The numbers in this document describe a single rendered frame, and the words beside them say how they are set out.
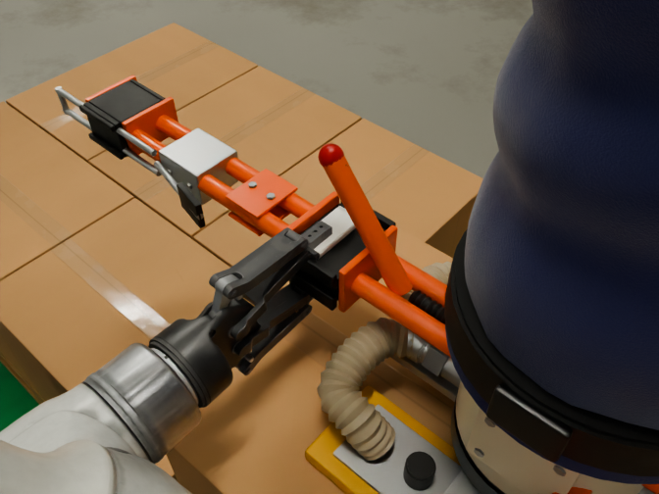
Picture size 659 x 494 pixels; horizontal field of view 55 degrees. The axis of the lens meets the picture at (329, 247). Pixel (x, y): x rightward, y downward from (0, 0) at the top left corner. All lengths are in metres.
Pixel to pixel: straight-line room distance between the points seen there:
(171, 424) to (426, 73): 2.60
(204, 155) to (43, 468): 0.45
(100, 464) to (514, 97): 0.29
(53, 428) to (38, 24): 3.25
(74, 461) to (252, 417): 0.33
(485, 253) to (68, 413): 0.32
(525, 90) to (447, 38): 2.96
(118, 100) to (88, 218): 0.72
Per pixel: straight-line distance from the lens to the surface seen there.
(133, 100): 0.84
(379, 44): 3.20
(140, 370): 0.53
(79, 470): 0.38
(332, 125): 1.71
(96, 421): 0.51
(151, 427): 0.52
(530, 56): 0.33
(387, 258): 0.59
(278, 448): 0.67
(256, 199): 0.68
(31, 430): 0.52
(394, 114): 2.72
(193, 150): 0.75
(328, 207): 0.65
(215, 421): 0.69
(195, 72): 1.97
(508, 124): 0.33
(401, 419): 0.66
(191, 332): 0.55
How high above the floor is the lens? 1.55
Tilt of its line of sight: 47 degrees down
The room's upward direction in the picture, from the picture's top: straight up
